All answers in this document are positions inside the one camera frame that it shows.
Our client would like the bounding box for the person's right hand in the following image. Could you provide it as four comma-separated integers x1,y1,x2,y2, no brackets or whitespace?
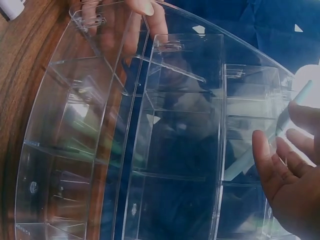
251,101,320,240

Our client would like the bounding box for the clear acrylic compartment organizer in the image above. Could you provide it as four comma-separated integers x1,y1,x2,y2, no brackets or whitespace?
13,0,297,240

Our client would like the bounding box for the person's left hand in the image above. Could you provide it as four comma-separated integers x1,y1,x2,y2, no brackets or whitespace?
81,0,169,60

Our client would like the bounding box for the white object with black edge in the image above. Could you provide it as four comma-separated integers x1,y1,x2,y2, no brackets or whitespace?
0,0,26,21

